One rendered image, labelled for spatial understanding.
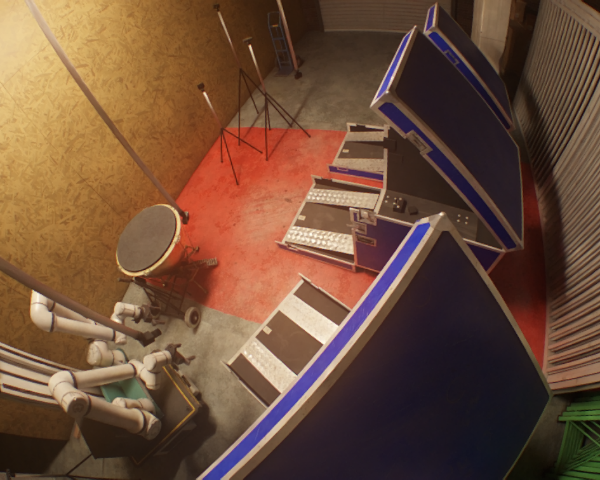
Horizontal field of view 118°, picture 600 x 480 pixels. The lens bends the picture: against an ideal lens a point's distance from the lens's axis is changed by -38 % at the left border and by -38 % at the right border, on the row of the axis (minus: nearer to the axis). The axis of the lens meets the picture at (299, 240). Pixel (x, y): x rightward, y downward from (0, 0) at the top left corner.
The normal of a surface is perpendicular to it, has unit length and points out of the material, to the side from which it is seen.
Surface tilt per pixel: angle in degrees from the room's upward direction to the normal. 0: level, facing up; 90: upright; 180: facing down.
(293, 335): 2
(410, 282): 38
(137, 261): 0
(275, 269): 0
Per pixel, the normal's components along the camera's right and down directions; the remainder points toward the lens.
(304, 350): -0.22, -0.52
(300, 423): 0.29, -0.11
